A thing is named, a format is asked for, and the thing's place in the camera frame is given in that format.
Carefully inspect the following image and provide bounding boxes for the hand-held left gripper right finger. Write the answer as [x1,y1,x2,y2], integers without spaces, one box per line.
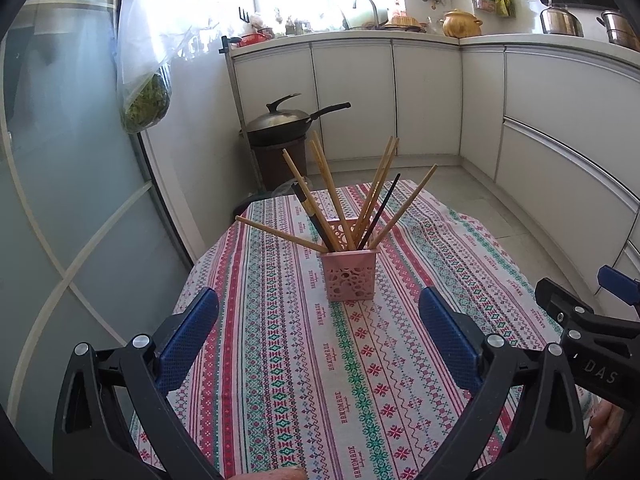
[417,286,588,480]

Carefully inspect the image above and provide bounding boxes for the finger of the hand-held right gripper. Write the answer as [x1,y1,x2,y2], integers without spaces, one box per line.
[534,277,632,334]
[596,265,640,320]

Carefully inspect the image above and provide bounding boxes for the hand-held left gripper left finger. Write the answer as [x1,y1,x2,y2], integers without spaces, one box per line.
[52,287,221,480]

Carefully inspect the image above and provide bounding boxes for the pink perforated plastic basket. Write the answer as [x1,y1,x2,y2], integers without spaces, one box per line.
[320,217,381,303]

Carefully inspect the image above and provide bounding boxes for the black chopstick gold band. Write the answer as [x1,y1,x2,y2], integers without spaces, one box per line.
[356,173,402,251]
[290,181,337,253]

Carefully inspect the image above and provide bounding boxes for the pile of wooden chopsticks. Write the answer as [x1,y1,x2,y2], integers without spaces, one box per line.
[235,132,439,253]

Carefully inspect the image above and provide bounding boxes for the person's right hand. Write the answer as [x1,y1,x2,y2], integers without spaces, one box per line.
[585,400,631,471]

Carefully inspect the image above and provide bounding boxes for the person's left hand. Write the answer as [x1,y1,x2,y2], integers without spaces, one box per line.
[242,467,308,480]

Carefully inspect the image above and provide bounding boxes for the patterned striped tablecloth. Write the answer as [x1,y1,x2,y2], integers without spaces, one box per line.
[129,180,593,480]

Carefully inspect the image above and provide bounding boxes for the crumpled plastic bag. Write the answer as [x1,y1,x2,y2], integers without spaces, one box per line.
[270,180,313,199]

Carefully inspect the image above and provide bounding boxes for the brown trash bin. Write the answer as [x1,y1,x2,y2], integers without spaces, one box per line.
[247,135,313,193]

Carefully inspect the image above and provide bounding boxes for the frosted glass sliding door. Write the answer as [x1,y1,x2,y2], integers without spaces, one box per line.
[0,0,197,441]

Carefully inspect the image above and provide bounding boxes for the black wok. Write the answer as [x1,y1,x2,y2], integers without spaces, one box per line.
[240,101,352,149]

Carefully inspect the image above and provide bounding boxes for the metal wok lid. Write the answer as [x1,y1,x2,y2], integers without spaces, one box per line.
[245,92,312,134]

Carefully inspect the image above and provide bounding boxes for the hanging plastic bag of greens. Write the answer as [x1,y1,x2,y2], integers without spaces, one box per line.
[116,0,226,135]

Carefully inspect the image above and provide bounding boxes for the white kitchen counter cabinet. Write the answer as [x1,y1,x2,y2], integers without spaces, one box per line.
[227,30,640,311]

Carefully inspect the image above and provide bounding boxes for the steel stockpot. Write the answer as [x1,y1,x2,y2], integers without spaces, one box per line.
[597,9,640,52]

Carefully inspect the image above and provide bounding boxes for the steel kettle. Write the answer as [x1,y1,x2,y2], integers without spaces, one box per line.
[540,0,585,38]

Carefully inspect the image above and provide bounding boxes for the yellow clay pot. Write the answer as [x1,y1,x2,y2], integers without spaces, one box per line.
[440,8,484,38]

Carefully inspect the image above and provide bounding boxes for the wicker basket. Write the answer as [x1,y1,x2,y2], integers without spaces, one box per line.
[384,14,427,32]

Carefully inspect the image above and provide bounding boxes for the pale green container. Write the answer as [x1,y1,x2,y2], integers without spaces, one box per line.
[344,7,390,30]

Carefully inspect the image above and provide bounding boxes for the cluster of small jars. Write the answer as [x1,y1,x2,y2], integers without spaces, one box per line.
[270,7,314,37]

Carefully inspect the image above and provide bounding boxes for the kitchen faucet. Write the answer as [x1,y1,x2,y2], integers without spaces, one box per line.
[352,0,380,29]

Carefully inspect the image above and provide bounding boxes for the wall rack with green packets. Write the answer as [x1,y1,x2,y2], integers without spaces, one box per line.
[474,0,516,18]

